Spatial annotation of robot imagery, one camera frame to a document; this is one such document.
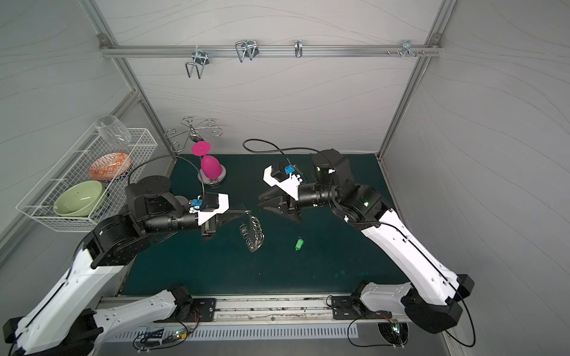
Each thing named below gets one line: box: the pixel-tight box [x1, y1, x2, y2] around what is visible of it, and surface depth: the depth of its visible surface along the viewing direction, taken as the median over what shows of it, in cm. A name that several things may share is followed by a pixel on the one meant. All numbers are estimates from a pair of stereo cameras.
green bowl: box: [53, 180, 105, 218], surface depth 61 cm
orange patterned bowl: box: [89, 152, 133, 181], surface depth 72 cm
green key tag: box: [294, 235, 305, 252], surface depth 90 cm
